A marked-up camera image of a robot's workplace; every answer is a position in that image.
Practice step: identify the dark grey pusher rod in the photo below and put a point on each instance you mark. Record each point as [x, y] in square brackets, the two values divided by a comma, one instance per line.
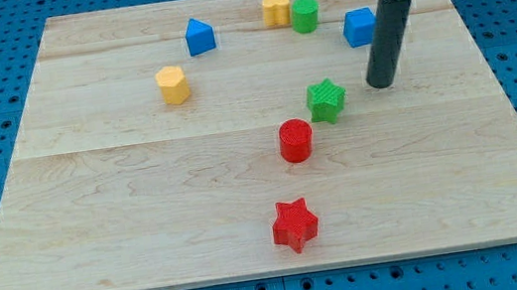
[390, 23]

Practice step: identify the green star block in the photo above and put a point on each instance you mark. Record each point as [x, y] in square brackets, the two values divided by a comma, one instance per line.
[325, 101]

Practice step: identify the red star block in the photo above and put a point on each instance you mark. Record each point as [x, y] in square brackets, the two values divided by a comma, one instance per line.
[294, 225]

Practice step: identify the blue cube block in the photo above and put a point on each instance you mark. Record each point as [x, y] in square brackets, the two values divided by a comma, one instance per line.
[358, 27]

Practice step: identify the green cylinder block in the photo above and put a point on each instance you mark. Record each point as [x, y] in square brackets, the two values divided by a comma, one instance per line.
[305, 16]

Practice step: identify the yellow heart block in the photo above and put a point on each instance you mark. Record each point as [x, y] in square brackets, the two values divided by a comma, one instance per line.
[276, 12]

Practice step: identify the red cylinder block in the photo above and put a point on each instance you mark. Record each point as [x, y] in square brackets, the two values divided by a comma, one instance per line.
[295, 139]

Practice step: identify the blue triangle block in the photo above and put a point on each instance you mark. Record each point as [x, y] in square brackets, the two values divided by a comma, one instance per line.
[199, 37]

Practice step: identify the yellow hexagon block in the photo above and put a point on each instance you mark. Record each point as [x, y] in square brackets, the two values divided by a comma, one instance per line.
[173, 84]

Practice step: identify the light wooden board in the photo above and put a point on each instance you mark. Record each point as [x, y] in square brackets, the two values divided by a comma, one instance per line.
[110, 188]

